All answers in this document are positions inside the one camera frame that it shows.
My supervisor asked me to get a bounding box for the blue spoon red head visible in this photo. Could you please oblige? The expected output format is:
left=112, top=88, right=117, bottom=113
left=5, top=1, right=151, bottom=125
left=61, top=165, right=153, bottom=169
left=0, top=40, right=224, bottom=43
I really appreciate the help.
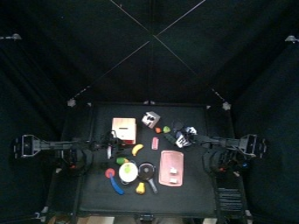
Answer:
left=104, top=167, right=127, bottom=196

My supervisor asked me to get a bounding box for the yellow toy banana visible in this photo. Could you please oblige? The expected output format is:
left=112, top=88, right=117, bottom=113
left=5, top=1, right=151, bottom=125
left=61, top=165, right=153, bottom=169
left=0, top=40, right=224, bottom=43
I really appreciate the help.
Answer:
left=131, top=143, right=145, bottom=157

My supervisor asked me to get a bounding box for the pink toy sausage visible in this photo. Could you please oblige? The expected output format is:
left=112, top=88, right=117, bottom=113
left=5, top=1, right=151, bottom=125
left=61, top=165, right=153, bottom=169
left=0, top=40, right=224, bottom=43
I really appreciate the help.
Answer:
left=151, top=136, right=160, bottom=151

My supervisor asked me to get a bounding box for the yellow toy pear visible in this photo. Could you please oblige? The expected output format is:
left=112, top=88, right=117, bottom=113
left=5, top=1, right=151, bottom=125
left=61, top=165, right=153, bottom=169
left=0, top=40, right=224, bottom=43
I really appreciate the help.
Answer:
left=135, top=181, right=147, bottom=195

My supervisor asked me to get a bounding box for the pink rectangular tray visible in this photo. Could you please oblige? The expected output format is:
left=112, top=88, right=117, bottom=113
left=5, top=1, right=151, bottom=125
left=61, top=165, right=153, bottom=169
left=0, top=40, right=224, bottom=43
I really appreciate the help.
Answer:
left=157, top=150, right=184, bottom=188

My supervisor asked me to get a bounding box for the white round plate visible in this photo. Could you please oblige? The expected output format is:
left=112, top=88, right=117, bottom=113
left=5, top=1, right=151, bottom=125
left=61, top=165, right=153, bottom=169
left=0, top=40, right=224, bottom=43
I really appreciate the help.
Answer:
left=117, top=162, right=140, bottom=184

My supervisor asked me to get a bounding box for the white text label sticker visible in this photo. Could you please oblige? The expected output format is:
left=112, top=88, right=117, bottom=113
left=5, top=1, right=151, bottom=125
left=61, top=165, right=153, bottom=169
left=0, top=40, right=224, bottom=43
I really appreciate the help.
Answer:
left=216, top=187, right=244, bottom=214

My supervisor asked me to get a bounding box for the black toy frying pan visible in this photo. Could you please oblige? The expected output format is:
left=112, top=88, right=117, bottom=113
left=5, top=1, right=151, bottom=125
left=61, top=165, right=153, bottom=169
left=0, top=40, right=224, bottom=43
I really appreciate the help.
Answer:
left=136, top=162, right=160, bottom=194

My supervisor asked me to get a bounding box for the dark green toy cucumber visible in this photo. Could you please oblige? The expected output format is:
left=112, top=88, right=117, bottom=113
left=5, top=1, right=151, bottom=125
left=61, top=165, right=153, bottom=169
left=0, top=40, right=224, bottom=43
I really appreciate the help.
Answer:
left=163, top=133, right=177, bottom=145

